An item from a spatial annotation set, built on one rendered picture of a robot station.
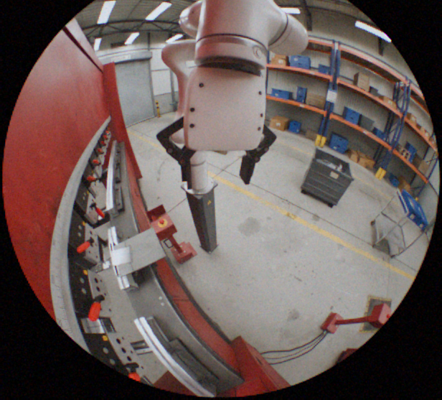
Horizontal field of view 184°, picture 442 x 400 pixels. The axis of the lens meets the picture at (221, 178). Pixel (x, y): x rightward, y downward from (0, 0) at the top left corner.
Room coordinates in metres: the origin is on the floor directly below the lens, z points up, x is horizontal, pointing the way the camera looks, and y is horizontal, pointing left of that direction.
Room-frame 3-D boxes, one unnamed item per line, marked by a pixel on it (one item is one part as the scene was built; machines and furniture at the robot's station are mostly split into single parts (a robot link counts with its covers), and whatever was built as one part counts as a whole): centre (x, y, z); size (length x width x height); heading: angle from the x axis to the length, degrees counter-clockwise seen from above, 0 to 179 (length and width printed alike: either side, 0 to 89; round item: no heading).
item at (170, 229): (0.50, 0.46, 0.75); 0.20 x 0.16 x 0.18; 39
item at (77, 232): (0.05, 0.51, 1.26); 0.15 x 0.09 x 0.17; 37
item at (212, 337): (0.62, 0.88, 0.41); 3.00 x 0.21 x 0.83; 37
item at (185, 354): (-0.37, 0.12, 0.89); 0.30 x 0.05 x 0.03; 37
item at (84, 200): (0.21, 0.63, 1.26); 0.15 x 0.09 x 0.17; 37
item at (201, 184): (0.65, 0.14, 1.09); 0.19 x 0.19 x 0.18
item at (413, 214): (0.13, -3.01, 0.92); 0.50 x 0.36 x 0.18; 141
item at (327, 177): (1.51, -1.90, 0.36); 0.80 x 0.60 x 0.72; 51
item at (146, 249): (0.16, 0.41, 1.00); 0.26 x 0.18 x 0.01; 127
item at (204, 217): (0.65, 0.14, 0.50); 0.18 x 0.18 x 1.00; 51
